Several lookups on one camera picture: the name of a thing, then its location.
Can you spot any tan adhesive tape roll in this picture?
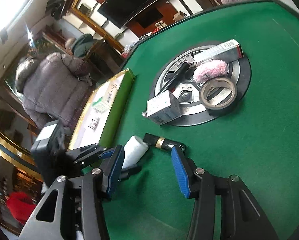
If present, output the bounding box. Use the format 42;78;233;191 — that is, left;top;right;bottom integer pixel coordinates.
199;77;238;117

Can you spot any pink fluffy pouch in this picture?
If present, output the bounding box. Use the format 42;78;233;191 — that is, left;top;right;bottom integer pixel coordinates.
193;59;229;83

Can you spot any black marker pink end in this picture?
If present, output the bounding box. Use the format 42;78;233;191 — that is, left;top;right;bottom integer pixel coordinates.
161;61;192;93

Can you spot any black flat television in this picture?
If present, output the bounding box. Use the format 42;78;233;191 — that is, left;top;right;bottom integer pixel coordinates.
97;0;166;29

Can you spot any white gold-rimmed storage box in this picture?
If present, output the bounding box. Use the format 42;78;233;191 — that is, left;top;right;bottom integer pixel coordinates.
69;68;135;149

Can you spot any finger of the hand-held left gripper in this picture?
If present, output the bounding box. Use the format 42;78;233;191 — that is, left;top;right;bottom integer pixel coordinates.
64;144;115;167
119;164;142;180

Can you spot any plain white bottle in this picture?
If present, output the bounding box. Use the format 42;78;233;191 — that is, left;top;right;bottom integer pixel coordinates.
121;135;149;170

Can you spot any black gold-banded lipstick tube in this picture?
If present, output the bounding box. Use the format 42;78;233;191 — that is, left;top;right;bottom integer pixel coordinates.
143;133;186;153

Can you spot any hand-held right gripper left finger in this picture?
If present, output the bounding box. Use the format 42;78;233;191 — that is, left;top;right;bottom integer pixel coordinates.
18;144;126;240

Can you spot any small cardboard box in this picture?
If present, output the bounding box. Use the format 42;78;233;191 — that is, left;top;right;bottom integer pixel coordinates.
173;11;187;22

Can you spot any green white medicine box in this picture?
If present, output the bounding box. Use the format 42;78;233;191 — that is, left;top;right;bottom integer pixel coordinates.
91;97;112;113

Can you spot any grey white small box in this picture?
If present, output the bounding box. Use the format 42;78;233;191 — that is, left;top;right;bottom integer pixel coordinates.
142;90;182;125

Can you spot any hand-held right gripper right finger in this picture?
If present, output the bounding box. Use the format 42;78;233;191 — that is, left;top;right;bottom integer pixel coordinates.
171;145;280;240

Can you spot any round table centre console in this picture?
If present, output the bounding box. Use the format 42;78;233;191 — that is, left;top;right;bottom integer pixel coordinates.
153;41;252;127

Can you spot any red cushion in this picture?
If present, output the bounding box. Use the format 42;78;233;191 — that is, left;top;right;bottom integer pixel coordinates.
6;191;37;225

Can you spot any silver box red end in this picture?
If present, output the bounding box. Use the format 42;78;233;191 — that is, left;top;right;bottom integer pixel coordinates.
194;39;244;64

